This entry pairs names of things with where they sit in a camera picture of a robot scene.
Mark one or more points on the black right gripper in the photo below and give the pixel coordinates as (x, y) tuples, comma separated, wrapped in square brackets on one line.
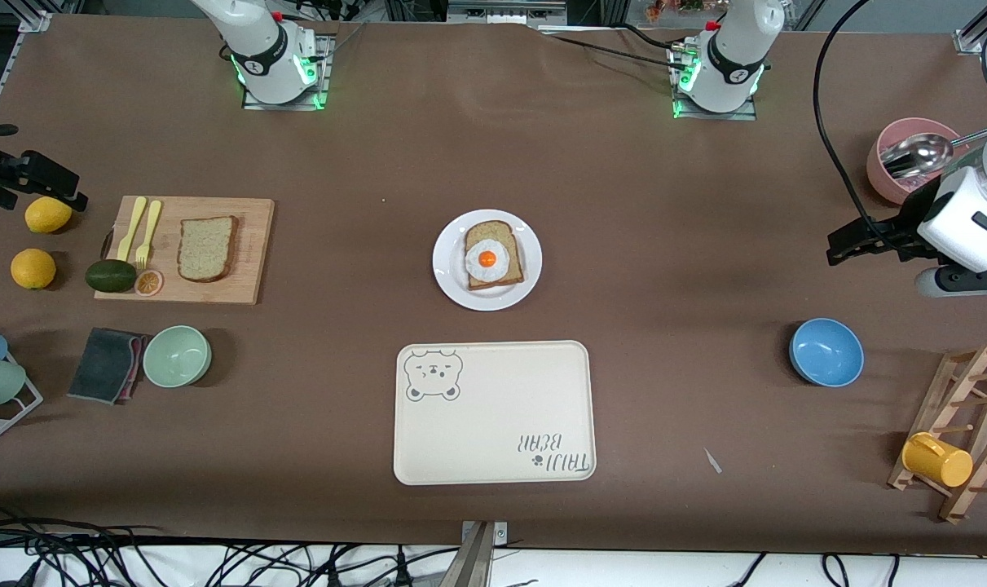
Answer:
[(2, 171)]

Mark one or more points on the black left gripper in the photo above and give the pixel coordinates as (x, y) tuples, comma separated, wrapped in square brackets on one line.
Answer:
[(901, 228)]

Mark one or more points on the brown bread slice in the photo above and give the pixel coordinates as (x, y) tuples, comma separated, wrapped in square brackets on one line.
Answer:
[(493, 230), (208, 249)]

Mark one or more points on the white round plate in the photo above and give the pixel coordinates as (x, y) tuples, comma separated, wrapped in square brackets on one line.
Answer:
[(452, 277)]

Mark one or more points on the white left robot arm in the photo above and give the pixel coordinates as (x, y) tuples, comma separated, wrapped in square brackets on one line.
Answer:
[(738, 49)]

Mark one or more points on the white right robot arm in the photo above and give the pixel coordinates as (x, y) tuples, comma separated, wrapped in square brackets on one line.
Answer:
[(265, 49)]

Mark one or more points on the yellow lemon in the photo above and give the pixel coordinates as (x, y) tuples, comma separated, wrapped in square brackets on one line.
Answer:
[(49, 214), (33, 269)]

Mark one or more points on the pink bowl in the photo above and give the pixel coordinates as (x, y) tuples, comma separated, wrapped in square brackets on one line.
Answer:
[(880, 175)]

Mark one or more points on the metal scoop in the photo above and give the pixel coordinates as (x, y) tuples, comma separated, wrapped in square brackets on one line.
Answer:
[(921, 153)]

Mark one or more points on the blue bowl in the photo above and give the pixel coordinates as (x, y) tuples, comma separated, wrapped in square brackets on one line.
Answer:
[(827, 352)]

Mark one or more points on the yellow plastic knife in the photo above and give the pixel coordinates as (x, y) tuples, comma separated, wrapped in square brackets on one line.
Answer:
[(132, 228)]

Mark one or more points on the dark green avocado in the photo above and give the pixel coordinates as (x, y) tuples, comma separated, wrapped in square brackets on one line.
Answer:
[(110, 275)]

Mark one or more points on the yellow plastic fork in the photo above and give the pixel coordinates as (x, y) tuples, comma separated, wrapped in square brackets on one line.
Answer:
[(152, 222)]

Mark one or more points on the wooden mug rack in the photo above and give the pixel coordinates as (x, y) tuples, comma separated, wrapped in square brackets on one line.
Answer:
[(967, 355)]

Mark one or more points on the orange slice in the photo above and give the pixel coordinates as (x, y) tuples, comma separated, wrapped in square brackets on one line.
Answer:
[(148, 283)]

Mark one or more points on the dark grey folded cloth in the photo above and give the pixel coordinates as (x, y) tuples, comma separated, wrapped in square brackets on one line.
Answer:
[(102, 365)]

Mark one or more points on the pink folded cloth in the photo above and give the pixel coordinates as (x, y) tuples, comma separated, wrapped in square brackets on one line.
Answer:
[(138, 367)]

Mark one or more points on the yellow mug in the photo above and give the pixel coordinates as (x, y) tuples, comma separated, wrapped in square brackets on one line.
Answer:
[(941, 463)]

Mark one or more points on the mint green bowl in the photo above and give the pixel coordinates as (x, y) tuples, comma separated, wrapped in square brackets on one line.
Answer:
[(175, 356)]

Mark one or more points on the bamboo cutting board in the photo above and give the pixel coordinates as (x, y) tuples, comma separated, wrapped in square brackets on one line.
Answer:
[(248, 261)]

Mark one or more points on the white tape scrap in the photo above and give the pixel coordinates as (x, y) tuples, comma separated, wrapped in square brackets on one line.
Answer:
[(712, 461)]

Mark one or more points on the fried egg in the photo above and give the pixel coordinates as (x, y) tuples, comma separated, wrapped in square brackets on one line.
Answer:
[(485, 259)]

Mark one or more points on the cream bear print tray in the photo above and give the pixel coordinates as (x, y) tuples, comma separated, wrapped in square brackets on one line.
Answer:
[(493, 424)]

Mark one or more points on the grey equipment box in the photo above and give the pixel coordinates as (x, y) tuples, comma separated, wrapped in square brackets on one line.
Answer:
[(501, 12)]

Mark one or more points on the aluminium corner bracket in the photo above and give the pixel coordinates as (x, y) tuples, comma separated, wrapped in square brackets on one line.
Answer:
[(37, 22)]

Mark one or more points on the aluminium frame profile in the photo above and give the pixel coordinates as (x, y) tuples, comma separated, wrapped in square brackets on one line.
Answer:
[(978, 37)]

